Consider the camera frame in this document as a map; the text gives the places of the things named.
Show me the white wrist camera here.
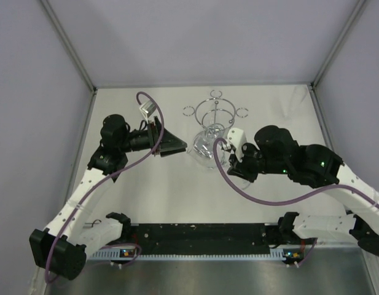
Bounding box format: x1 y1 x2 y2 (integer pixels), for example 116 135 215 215
139 101 157 120
223 128 247 161

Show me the grey slotted cable duct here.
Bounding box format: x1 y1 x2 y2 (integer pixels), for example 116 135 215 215
89 248 303 264

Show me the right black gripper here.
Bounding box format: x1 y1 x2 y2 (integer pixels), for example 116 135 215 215
227 142 289 183

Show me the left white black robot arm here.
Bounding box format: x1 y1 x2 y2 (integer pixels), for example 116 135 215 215
29 114 187 280

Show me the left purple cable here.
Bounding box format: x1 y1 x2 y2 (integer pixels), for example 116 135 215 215
44 91 165 283

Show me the aluminium frame post right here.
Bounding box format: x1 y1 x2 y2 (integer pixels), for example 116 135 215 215
310 0 369 90

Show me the chrome wine glass rack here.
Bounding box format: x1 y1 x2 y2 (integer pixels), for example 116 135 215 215
182 89 249 133

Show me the aluminium frame post left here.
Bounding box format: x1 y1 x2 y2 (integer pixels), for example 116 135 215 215
37 0 96 93

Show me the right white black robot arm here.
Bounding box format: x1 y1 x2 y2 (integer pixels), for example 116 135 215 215
220 125 379 256

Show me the purple cable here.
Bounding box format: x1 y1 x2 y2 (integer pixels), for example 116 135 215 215
213 137 379 216
44 91 165 283

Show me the aluminium frame post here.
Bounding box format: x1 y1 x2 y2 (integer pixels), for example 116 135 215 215
310 0 369 90
37 0 96 93

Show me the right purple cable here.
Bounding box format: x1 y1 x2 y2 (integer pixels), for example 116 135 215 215
213 137 379 216

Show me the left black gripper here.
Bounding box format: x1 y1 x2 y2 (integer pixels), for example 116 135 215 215
119 116 187 157

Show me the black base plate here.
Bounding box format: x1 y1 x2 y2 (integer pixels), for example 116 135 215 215
119 223 302 256

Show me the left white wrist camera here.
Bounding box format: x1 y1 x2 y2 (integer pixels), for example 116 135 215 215
139 101 157 120

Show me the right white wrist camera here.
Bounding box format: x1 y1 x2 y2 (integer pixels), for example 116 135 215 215
223 128 247 161

